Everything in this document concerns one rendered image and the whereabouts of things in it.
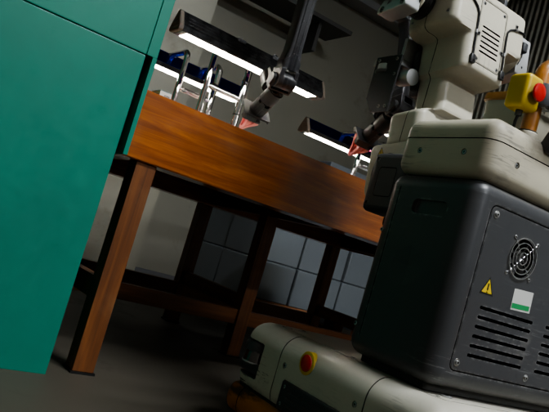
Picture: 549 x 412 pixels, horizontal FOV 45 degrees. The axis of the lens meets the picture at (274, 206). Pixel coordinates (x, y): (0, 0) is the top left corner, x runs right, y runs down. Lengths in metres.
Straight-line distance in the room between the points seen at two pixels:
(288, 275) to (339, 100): 1.85
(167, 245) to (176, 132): 3.15
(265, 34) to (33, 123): 3.79
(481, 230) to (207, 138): 0.88
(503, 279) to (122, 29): 1.07
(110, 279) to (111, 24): 0.65
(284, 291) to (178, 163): 2.67
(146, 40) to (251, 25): 3.51
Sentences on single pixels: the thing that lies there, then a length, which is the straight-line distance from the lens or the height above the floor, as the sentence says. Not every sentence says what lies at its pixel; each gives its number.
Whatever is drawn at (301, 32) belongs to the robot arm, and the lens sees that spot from 2.15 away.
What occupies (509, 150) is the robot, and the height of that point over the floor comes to 0.76.
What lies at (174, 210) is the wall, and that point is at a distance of 4.92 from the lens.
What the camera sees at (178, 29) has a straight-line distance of 2.18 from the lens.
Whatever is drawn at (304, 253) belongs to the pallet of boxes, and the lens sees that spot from 4.45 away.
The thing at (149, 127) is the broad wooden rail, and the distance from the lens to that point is 1.80.
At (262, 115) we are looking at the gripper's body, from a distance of 2.22.
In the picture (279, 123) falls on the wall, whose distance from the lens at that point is 5.31.
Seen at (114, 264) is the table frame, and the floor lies 0.30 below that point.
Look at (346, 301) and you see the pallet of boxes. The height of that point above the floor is 0.27.
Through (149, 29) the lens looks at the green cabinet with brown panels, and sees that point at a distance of 1.77.
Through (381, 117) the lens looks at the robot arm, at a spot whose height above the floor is 0.98.
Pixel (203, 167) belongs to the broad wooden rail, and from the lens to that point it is 1.87.
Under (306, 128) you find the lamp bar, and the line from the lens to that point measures 3.11.
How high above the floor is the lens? 0.44
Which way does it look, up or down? 4 degrees up
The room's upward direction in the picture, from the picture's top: 16 degrees clockwise
